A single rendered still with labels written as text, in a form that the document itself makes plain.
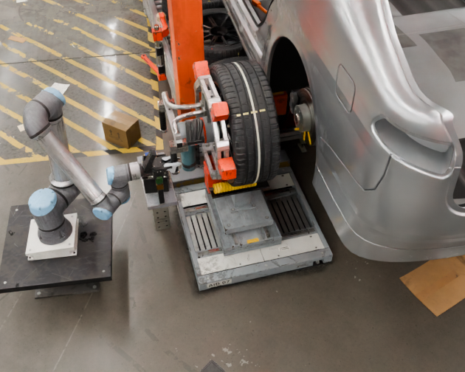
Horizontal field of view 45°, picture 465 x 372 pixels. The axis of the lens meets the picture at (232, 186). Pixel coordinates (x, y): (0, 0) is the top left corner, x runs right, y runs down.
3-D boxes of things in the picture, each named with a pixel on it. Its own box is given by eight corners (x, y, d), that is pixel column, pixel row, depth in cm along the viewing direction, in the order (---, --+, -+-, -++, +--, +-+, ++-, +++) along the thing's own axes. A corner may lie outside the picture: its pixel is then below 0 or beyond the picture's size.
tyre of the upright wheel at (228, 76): (240, 88, 346) (265, 191, 332) (202, 94, 342) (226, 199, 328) (258, 35, 282) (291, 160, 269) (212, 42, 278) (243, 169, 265)
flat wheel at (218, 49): (162, 50, 459) (159, 24, 442) (226, 23, 487) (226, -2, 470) (210, 88, 423) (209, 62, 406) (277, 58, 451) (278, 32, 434)
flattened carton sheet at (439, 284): (500, 273, 340) (502, 270, 338) (436, 317, 319) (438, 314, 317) (461, 240, 357) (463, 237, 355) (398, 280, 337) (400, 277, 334)
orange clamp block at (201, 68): (210, 77, 299) (207, 60, 298) (196, 79, 297) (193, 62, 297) (209, 79, 306) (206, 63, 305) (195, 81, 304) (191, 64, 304)
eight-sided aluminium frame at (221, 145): (229, 198, 304) (229, 119, 265) (218, 200, 303) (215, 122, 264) (207, 133, 341) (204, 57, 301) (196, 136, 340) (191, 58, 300)
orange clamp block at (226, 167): (232, 166, 288) (236, 178, 282) (217, 168, 286) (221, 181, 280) (232, 156, 283) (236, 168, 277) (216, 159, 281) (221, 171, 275)
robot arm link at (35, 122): (18, 112, 251) (112, 221, 279) (36, 97, 259) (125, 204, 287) (6, 118, 259) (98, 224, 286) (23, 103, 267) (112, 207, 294)
